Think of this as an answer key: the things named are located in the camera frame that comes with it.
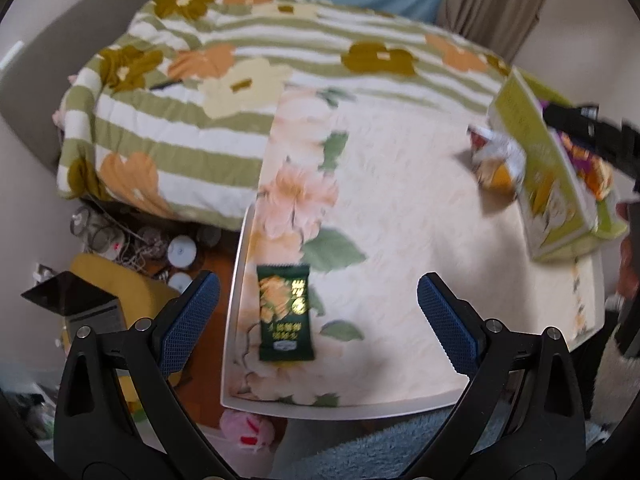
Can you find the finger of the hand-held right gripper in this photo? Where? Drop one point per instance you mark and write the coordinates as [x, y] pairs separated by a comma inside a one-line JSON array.
[[590, 125]]

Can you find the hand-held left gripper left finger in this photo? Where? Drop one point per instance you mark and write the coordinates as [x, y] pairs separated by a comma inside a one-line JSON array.
[[190, 320]]

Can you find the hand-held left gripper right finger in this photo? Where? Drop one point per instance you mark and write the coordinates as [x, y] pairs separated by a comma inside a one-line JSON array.
[[445, 320]]

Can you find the purple snack packet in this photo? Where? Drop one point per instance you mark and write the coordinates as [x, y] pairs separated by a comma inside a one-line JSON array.
[[585, 170]]

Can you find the green bear print box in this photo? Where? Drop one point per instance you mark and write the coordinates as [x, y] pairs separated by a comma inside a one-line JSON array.
[[540, 160]]

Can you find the dark green snack packet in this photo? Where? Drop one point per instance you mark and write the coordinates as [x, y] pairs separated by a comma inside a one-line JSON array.
[[282, 310]]

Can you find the person's right hand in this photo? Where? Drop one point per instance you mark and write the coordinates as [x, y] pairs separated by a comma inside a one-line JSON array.
[[631, 265]]

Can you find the white round device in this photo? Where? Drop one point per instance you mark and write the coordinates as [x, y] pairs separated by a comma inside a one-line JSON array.
[[181, 251], [179, 281]]

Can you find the white fluffy cloth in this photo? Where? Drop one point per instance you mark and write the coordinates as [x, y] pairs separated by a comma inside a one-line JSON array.
[[612, 385]]

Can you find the yellow cushion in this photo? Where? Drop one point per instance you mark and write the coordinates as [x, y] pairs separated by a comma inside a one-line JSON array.
[[115, 280]]

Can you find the white orange snack bag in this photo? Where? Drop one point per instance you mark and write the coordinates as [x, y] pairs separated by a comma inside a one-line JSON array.
[[495, 165]]

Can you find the white table with floral top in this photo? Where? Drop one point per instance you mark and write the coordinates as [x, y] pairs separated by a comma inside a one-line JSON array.
[[400, 210]]

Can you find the pink plush toy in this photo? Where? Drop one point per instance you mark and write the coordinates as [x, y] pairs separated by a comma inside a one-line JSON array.
[[245, 427]]

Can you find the black flat device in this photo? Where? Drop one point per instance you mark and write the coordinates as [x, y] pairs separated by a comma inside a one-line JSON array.
[[70, 290]]

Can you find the beige curtain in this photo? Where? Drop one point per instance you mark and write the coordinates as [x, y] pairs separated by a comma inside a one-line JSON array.
[[490, 5]]

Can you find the blue fluffy rug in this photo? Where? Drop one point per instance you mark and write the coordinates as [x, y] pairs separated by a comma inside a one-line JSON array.
[[350, 445]]

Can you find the pile of small clutter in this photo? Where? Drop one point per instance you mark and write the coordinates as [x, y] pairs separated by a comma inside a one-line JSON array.
[[27, 410]]

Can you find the green striped floral blanket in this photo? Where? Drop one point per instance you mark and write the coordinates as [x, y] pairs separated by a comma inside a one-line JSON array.
[[200, 120]]

